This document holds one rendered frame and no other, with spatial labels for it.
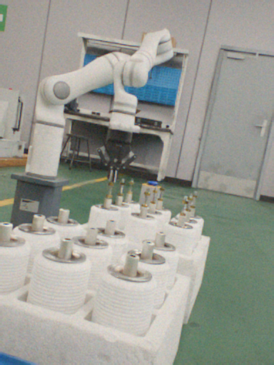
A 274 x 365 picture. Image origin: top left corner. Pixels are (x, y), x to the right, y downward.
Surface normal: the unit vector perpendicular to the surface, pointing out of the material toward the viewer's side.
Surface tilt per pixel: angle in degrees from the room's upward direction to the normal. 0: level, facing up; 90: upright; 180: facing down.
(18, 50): 90
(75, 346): 90
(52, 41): 90
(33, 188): 93
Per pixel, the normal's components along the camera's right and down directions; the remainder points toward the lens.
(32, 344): -0.25, 0.04
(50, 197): 0.58, 0.20
